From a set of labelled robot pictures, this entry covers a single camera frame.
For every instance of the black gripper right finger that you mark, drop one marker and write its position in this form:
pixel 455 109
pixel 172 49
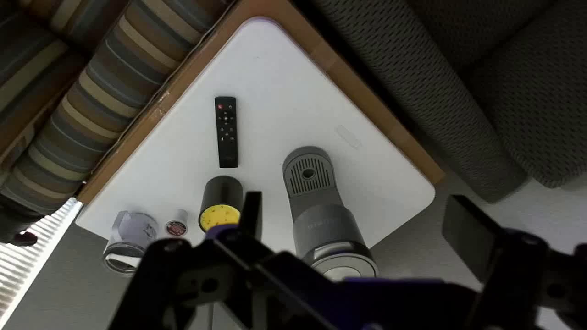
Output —
pixel 471 232

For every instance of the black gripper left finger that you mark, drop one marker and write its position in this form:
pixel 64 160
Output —
pixel 251 214

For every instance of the gray coffee machine lid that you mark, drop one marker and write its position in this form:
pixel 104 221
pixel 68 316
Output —
pixel 345 263

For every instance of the small coffee pod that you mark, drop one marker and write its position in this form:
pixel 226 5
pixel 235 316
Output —
pixel 176 226

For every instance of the black jar yellow candle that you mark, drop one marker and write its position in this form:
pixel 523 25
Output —
pixel 220 199

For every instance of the black remote control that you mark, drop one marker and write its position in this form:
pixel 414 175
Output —
pixel 226 131

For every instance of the white mug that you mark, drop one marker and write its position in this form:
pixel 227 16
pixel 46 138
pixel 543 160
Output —
pixel 130 236

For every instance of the white board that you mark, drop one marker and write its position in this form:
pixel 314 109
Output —
pixel 275 93

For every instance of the dark gray fabric armchair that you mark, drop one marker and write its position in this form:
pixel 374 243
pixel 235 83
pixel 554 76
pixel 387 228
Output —
pixel 488 80

